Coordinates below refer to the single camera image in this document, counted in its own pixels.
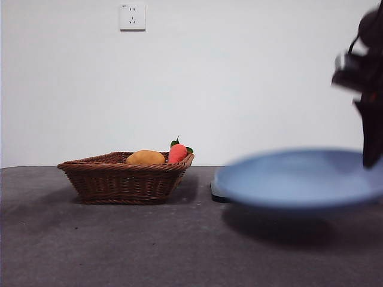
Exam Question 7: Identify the light blue plate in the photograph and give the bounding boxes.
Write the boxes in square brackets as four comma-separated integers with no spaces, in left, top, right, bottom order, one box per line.
[215,148,383,210]

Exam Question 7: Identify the black flat board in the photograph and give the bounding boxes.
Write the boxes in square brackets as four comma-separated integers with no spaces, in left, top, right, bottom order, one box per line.
[209,178,233,204]

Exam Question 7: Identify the orange carrot with green leaves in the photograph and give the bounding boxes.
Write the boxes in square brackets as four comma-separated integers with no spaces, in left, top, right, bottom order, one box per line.
[168,136,194,164]

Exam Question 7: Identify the yellow-brown potato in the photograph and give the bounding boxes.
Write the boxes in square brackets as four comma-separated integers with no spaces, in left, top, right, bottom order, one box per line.
[125,149,166,165]

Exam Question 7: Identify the brown wicker basket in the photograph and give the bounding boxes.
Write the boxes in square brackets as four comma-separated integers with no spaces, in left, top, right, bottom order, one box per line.
[57,151,196,206]

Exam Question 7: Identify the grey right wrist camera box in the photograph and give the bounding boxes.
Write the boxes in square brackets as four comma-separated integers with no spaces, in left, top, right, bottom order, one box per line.
[335,53,364,73]

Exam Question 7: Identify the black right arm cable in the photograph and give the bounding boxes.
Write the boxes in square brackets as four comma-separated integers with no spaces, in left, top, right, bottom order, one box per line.
[348,35,361,56]

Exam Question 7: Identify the white wall socket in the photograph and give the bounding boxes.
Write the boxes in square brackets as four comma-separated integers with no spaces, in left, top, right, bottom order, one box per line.
[120,2,147,32]

